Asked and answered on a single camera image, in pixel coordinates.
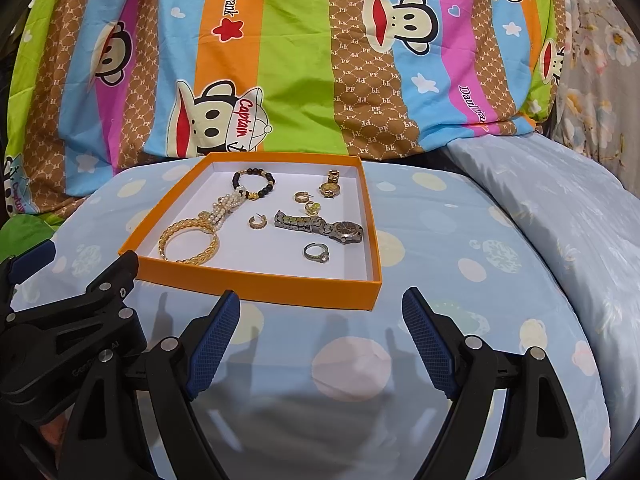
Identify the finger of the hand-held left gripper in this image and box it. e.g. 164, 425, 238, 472
0, 241, 57, 302
80, 250, 141, 312

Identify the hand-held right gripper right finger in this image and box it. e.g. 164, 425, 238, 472
401, 287, 588, 480

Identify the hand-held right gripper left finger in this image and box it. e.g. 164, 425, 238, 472
57, 289, 242, 480

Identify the orange shallow cardboard box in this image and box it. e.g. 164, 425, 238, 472
117, 151, 383, 312

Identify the gold braided bangle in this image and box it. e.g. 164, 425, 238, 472
159, 215, 220, 266

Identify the silver wristwatch with dark dial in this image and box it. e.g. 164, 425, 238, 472
273, 210, 366, 247

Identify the light blue polka-dot blanket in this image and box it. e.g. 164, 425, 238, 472
10, 152, 613, 480

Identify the small gold wristwatch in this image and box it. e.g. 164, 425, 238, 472
319, 170, 342, 200

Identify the pale blue floral quilt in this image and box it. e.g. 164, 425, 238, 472
445, 132, 640, 441

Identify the striped cartoon monkey blanket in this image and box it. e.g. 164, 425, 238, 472
0, 0, 573, 221

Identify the grey floral cloth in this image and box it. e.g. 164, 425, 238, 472
547, 0, 640, 186

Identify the white pearl bracelet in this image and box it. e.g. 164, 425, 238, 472
200, 192, 248, 233

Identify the silver ring with stone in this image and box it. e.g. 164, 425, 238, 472
302, 242, 332, 265

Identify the black bead bracelet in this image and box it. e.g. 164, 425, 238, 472
231, 169, 277, 203

